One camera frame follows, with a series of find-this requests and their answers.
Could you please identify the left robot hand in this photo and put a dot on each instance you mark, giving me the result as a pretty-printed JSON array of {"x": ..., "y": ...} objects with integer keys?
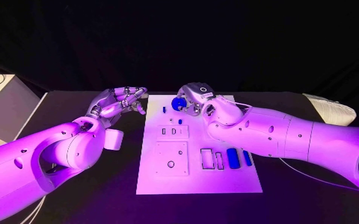
[{"x": 117, "y": 99}]

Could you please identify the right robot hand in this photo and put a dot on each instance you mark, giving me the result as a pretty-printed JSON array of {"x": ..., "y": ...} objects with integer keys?
[{"x": 197, "y": 93}]

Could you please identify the blue gear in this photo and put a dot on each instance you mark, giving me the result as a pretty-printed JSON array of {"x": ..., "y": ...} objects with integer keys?
[{"x": 178, "y": 103}]

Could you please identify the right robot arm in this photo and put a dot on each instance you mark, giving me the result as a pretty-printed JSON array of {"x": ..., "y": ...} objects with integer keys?
[{"x": 280, "y": 134}]

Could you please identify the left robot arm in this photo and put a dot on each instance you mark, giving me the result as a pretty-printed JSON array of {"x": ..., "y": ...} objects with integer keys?
[{"x": 34, "y": 150}]

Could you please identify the white task board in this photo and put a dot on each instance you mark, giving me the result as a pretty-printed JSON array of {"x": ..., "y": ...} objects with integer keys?
[{"x": 197, "y": 177}]

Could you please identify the large blue cylinder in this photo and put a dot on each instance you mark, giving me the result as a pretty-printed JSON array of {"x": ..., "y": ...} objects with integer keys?
[{"x": 233, "y": 158}]

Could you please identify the thin blue cylinder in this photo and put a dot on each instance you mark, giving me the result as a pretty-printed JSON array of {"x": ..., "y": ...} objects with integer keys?
[{"x": 247, "y": 158}]

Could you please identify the white cabinet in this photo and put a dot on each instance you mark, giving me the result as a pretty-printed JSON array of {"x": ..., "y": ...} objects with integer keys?
[{"x": 12, "y": 109}]

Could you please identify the white ribbed object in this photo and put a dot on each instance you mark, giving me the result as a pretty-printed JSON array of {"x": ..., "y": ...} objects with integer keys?
[{"x": 331, "y": 109}]

